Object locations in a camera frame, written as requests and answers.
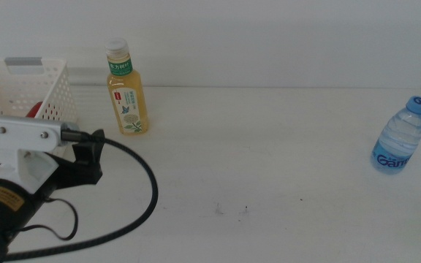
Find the thin black cable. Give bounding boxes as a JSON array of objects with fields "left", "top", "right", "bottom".
[{"left": 15, "top": 197, "right": 79, "bottom": 241}]

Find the red soda can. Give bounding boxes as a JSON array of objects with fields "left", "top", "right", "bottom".
[{"left": 26, "top": 101, "right": 44, "bottom": 118}]

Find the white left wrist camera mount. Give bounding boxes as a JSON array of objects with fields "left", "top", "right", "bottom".
[{"left": 0, "top": 115, "right": 80, "bottom": 194}]

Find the yellow tea bottle green label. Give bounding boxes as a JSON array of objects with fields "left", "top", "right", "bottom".
[{"left": 104, "top": 37, "right": 150, "bottom": 135}]

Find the clear water bottle blue cap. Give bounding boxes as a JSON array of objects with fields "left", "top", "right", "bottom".
[{"left": 370, "top": 95, "right": 421, "bottom": 175}]

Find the white perforated plastic basket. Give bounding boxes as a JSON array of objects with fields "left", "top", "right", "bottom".
[{"left": 0, "top": 57, "right": 79, "bottom": 161}]

